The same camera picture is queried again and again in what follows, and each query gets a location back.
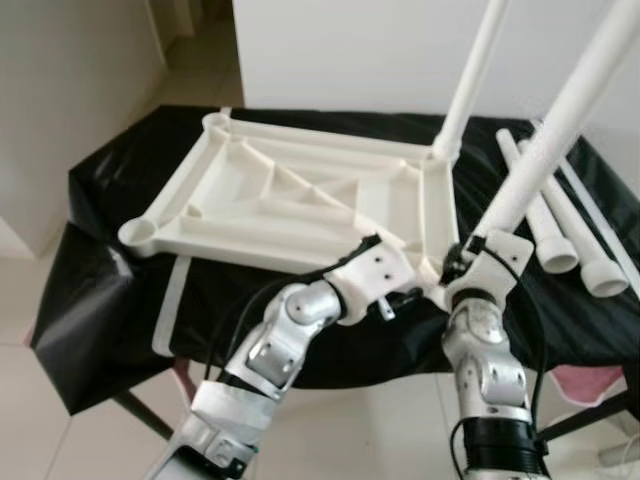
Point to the pink cloth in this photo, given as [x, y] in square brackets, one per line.
[183, 378]
[590, 383]

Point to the black metal stand leg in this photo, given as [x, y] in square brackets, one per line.
[590, 418]
[140, 415]

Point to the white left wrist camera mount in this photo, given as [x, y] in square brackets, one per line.
[380, 270]

